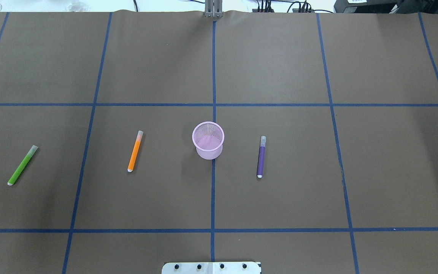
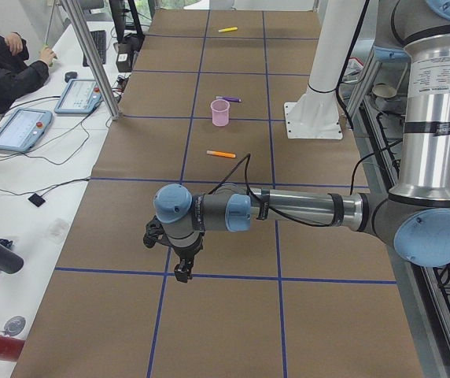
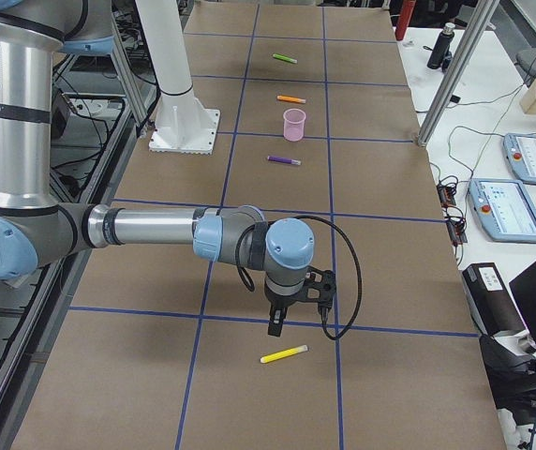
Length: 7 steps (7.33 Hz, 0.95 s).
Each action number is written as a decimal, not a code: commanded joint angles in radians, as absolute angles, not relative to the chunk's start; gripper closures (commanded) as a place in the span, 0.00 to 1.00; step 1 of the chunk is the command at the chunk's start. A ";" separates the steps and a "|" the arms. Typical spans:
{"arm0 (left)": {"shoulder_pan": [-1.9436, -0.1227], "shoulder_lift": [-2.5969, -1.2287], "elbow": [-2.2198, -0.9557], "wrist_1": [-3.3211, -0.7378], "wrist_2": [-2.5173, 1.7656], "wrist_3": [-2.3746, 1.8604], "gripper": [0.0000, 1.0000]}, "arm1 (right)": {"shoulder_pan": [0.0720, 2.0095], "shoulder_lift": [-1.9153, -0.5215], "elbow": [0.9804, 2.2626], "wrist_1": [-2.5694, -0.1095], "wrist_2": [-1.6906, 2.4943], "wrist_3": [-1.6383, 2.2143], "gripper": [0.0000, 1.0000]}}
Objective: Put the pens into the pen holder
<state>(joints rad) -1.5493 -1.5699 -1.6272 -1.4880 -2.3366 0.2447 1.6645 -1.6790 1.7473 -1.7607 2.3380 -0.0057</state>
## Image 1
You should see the pink mesh pen holder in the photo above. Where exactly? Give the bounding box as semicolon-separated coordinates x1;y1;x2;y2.
192;121;225;160

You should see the orange marker pen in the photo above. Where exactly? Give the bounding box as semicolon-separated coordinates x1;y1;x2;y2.
127;130;144;173

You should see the purple marker pen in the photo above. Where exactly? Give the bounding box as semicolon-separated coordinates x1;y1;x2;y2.
257;135;267;179

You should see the grey aluminium frame post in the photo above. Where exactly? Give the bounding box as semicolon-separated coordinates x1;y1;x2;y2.
204;0;224;19

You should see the green marker pen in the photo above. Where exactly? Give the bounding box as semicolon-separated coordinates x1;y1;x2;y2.
7;145;39;186

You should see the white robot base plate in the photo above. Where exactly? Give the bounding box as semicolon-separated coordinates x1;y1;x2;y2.
161;261;262;274

